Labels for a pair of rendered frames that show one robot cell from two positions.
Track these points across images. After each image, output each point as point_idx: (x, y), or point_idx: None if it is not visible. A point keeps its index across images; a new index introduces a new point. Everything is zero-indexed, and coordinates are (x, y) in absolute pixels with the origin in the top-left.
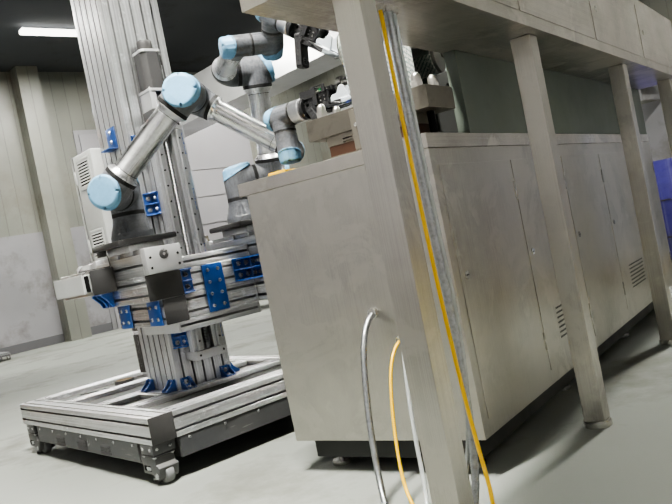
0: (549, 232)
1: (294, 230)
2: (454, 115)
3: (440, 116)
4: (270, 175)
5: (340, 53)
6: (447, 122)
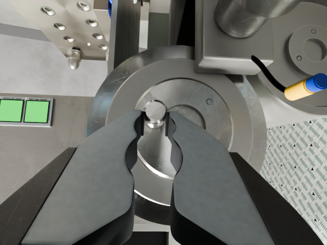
0: None
1: None
2: (169, 30)
3: (170, 22)
4: None
5: (98, 112)
6: (170, 18)
